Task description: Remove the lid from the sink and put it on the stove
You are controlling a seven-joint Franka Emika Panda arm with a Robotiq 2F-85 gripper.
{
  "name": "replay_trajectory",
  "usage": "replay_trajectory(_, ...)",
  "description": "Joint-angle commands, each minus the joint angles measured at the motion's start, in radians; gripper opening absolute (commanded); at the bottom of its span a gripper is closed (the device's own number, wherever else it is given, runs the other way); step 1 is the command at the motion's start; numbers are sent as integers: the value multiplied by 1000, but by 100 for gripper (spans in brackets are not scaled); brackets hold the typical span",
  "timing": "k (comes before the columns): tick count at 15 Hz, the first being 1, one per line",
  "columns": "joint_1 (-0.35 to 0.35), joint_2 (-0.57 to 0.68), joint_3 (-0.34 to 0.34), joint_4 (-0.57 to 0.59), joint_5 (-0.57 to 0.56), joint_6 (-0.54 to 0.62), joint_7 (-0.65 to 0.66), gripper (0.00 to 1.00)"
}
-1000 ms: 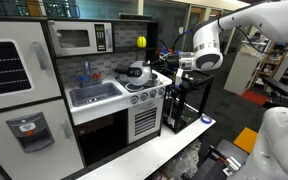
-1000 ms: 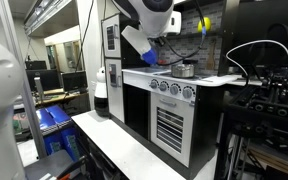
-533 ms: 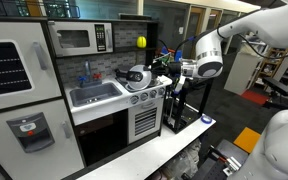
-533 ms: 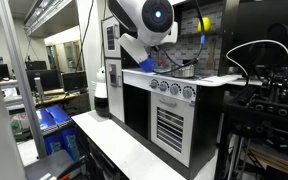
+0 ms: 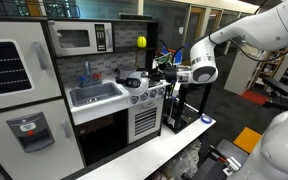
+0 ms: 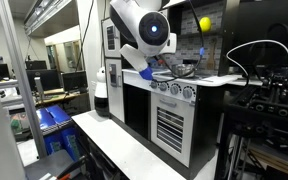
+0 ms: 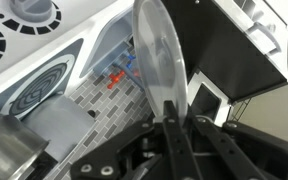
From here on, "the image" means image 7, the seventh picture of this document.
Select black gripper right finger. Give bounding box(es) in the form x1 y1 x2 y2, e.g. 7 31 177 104
193 115 288 180

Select red tap handle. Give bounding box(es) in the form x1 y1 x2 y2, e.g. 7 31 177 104
106 70 127 90

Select grey toy faucet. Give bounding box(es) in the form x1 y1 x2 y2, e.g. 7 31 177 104
110 46 147 93

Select blue tap handle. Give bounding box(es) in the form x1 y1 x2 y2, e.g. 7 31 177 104
125 54 137 70

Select grey toy pot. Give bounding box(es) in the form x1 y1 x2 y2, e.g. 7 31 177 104
20 94 97 163

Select grey stove knob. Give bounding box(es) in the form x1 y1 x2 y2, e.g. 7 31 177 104
8 0 53 24

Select grey sink basin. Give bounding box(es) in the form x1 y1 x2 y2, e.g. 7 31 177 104
79 6 137 79

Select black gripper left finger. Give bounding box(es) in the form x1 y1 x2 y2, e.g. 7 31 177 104
71 99 203 180

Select grey microwave handle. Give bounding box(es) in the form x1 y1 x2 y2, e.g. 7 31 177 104
245 20 283 56

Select clear lid with black knob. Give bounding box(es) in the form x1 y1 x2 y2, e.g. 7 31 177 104
131 0 189 126

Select white toy microwave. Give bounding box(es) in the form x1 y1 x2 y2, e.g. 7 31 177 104
212 0 288 85

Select steel pot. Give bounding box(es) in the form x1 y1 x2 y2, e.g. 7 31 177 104
0 114 50 180

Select white toy kitchen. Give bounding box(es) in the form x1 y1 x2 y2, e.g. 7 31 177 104
0 0 288 180

